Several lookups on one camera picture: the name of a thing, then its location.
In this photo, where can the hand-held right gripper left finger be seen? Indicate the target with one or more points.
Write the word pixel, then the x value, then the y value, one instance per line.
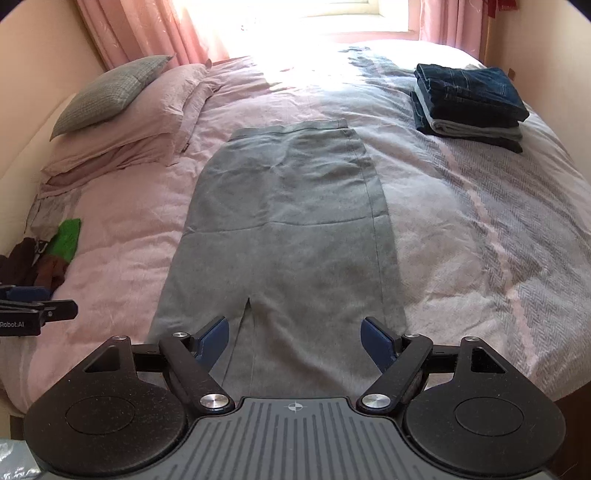
pixel 217 334

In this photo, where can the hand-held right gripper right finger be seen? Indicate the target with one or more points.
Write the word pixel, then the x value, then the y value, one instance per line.
pixel 376 344

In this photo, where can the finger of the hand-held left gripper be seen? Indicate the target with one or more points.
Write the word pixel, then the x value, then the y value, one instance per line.
pixel 55 310
pixel 27 293

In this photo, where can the grey knit skirt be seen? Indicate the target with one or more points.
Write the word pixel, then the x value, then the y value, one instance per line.
pixel 291 230

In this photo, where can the rust brown garment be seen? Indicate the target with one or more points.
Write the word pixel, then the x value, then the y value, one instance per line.
pixel 51 274

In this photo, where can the dark brown garment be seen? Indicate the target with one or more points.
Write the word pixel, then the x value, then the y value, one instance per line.
pixel 16 261

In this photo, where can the cream quilted headboard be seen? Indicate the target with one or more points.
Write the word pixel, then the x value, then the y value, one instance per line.
pixel 18 184

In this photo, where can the pink grey striped blanket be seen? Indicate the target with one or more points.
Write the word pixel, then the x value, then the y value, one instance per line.
pixel 461 230

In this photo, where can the folded pink sheet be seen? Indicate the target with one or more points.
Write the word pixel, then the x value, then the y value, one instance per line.
pixel 115 154

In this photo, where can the grey checked pillow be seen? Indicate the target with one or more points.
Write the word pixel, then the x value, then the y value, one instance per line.
pixel 111 92

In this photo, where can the light grey folded pants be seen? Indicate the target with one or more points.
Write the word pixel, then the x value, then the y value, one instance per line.
pixel 475 128

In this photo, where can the dark navy folded jeans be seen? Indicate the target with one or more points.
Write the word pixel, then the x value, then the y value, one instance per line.
pixel 508 145

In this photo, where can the dark blue folded jeans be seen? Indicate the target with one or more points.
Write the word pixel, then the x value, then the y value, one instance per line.
pixel 471 90

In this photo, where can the pink curtain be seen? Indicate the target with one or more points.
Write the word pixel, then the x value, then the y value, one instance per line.
pixel 152 27
pixel 452 23

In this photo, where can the window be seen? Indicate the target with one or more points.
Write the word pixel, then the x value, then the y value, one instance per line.
pixel 351 11

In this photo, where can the red wall ornament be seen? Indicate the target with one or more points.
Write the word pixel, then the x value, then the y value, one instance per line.
pixel 505 4

